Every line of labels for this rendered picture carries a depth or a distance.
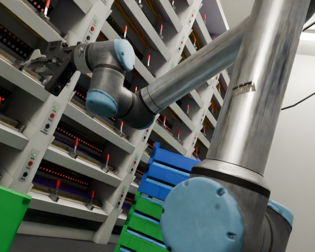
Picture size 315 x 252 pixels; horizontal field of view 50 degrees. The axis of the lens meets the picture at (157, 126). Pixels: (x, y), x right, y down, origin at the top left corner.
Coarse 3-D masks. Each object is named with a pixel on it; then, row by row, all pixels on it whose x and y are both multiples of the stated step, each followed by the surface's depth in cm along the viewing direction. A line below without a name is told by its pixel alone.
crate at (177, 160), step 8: (152, 152) 157; (160, 152) 156; (168, 152) 155; (160, 160) 154; (168, 160) 153; (176, 160) 152; (184, 160) 152; (192, 160) 151; (176, 168) 159; (184, 168) 150
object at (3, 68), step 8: (8, 48) 126; (16, 56) 130; (0, 64) 106; (8, 64) 108; (0, 72) 107; (8, 72) 109; (16, 72) 112; (16, 80) 113; (24, 80) 115; (32, 80) 118; (40, 80) 128; (48, 80) 129; (24, 88) 117; (32, 88) 119; (40, 88) 122; (40, 96) 123; (48, 96) 126
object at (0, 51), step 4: (0, 48) 112; (0, 52) 112; (4, 52) 113; (4, 56) 114; (8, 56) 115; (8, 60) 115; (12, 60) 116; (24, 68) 121; (28, 68) 122; (28, 72) 122; (32, 72) 124; (32, 76) 125; (36, 76) 126; (40, 76) 127
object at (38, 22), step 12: (0, 0) 102; (12, 0) 105; (24, 0) 115; (36, 0) 131; (48, 0) 120; (12, 12) 120; (24, 12) 110; (36, 12) 120; (48, 12) 137; (24, 24) 125; (36, 24) 115; (48, 24) 126; (48, 36) 120; (60, 36) 124; (72, 36) 132
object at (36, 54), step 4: (36, 52) 108; (32, 56) 108; (36, 56) 107; (40, 56) 107; (44, 56) 106; (28, 60) 107; (24, 64) 109; (28, 64) 107; (32, 64) 106; (36, 64) 106; (40, 64) 106
